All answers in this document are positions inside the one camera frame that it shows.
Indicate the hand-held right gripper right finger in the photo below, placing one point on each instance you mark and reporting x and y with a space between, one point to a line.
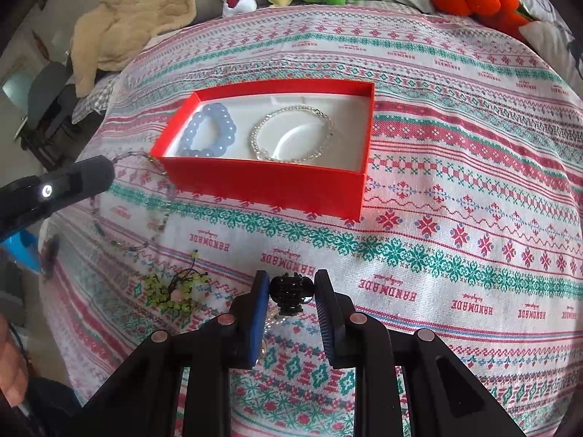
325 323

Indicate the patterned woven tablecloth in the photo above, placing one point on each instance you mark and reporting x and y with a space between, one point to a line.
455 145

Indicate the beige quilted blanket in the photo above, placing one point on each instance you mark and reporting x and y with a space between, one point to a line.
136 18

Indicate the white circle print pillow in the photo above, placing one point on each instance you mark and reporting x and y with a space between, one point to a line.
542 4

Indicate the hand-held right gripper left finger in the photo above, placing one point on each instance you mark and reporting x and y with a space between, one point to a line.
257 318

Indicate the grey checked cloth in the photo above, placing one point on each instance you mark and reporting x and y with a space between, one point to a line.
93 100

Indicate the red jewelry box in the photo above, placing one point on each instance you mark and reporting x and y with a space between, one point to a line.
273 182

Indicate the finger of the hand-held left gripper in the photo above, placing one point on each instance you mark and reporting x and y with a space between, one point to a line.
77 180

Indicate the black hair claw clip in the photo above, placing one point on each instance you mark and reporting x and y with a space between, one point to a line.
289 291

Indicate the blue plastic object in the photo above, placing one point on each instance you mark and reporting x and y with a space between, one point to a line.
25 248

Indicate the person's left hand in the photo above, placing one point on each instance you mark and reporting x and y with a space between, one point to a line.
11 368

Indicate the dark chair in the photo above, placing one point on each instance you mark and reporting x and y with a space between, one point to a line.
50 100

